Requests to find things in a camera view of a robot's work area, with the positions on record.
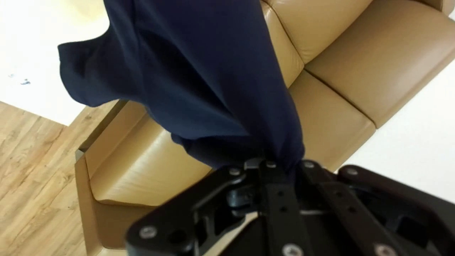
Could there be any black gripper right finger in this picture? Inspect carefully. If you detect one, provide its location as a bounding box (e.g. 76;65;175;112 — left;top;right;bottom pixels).
274;159;455;256

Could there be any navy blue cloth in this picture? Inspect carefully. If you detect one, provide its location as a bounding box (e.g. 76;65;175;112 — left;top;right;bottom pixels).
57;0;305;170

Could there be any brown leather sofa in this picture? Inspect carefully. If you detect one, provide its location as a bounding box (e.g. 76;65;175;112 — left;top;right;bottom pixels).
74;0;455;256

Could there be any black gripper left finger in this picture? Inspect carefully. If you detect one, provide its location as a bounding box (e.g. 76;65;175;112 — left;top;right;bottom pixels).
123;159;286;256

